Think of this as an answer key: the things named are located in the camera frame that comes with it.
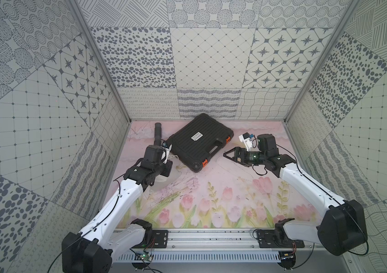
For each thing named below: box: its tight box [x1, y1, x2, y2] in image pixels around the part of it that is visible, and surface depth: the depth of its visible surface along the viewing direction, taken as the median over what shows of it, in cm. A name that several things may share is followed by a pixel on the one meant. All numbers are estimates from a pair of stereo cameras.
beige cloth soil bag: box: [142, 163, 180, 199], surface depth 89 cm
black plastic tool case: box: [167, 113, 234, 173], surface depth 103 cm
